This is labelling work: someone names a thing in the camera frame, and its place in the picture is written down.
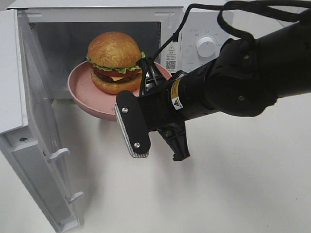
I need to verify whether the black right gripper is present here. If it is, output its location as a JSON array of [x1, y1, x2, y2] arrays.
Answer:
[[114, 58, 190, 161]]

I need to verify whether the pink plate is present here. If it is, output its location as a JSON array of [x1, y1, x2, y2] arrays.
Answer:
[[67, 60, 172, 122]]

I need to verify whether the burger with lettuce and tomato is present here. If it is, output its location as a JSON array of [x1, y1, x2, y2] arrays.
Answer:
[[86, 32, 145, 95]]

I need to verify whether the white microwave door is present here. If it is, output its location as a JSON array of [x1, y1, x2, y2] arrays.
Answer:
[[0, 9, 84, 233]]

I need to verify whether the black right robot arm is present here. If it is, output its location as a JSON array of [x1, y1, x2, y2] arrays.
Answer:
[[115, 22, 311, 161]]

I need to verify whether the upper white microwave knob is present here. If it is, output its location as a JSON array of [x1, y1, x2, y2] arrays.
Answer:
[[196, 35, 216, 58]]

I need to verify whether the white microwave oven body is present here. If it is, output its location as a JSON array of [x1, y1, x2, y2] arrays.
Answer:
[[6, 4, 235, 100]]

